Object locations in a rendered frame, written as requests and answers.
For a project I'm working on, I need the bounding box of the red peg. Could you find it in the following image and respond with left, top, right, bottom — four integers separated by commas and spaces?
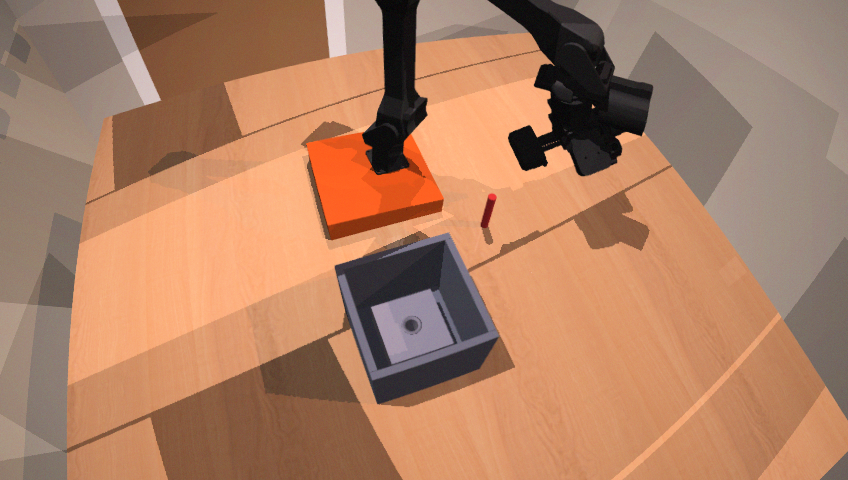
481, 194, 497, 228

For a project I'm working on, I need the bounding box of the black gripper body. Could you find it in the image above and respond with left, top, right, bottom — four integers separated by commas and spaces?
508, 98, 625, 171

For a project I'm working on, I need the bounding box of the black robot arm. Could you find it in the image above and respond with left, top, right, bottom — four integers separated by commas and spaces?
362, 0, 653, 176

